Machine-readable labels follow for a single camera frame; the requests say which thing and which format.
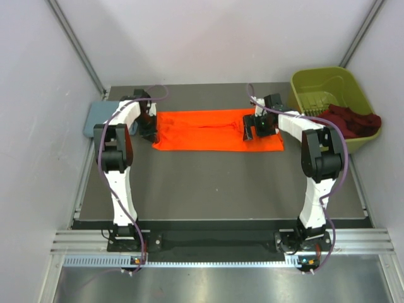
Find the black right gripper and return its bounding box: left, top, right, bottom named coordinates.
left=244, top=112, right=276, bottom=141

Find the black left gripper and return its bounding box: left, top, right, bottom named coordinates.
left=135, top=112, right=158, bottom=145

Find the orange t shirt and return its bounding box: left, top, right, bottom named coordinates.
left=152, top=109, right=284, bottom=152

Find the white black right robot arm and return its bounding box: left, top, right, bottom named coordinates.
left=243, top=94, right=348, bottom=250

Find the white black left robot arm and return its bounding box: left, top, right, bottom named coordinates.
left=93, top=89, right=157, bottom=253

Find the folded grey-blue t shirt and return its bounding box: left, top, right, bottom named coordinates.
left=83, top=100, right=140, bottom=138

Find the green plastic basket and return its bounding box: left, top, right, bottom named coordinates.
left=288, top=66, right=381, bottom=153

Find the dark red t shirt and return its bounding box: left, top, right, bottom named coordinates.
left=318, top=104, right=382, bottom=139

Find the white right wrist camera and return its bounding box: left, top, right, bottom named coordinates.
left=254, top=98, right=266, bottom=117

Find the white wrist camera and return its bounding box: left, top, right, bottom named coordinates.
left=254, top=98, right=266, bottom=117
left=148, top=102, right=157, bottom=117

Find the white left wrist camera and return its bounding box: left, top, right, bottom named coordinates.
left=148, top=102, right=157, bottom=117

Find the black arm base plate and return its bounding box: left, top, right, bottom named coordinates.
left=107, top=230, right=331, bottom=253

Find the slotted grey cable duct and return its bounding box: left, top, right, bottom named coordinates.
left=64, top=254, right=319, bottom=268

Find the left aluminium corner post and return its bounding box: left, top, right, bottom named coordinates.
left=45, top=0, right=107, bottom=96

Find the aluminium corner post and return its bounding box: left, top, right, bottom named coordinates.
left=45, top=0, right=107, bottom=96
left=339, top=0, right=386, bottom=68

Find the aluminium front frame rail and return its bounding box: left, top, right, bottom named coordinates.
left=50, top=229, right=395, bottom=254

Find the right aluminium corner post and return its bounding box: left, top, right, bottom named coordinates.
left=339, top=0, right=386, bottom=68

